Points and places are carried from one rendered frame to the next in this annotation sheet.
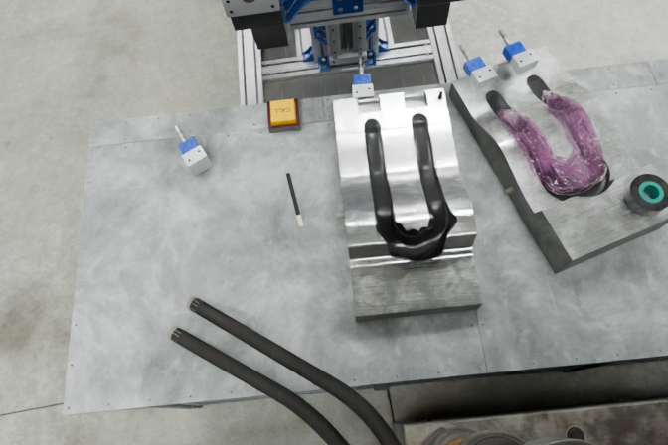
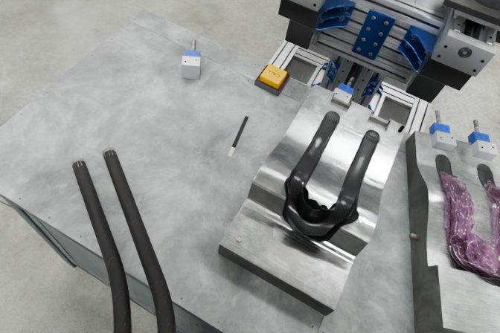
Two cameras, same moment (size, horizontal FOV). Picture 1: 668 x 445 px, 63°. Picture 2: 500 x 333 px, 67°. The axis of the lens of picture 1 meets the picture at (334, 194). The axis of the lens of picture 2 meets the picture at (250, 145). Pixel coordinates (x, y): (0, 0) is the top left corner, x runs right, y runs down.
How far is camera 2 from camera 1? 0.37 m
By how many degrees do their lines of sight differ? 13
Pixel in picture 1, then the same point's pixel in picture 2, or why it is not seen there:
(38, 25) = not seen: outside the picture
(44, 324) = not seen: hidden behind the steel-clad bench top
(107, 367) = (14, 154)
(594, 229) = (480, 314)
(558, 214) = (452, 278)
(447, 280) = (316, 269)
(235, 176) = (208, 95)
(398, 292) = (268, 250)
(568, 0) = not seen: outside the picture
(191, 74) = not seen: hidden behind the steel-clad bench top
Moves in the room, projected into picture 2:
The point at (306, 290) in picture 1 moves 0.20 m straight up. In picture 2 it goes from (198, 203) to (198, 158)
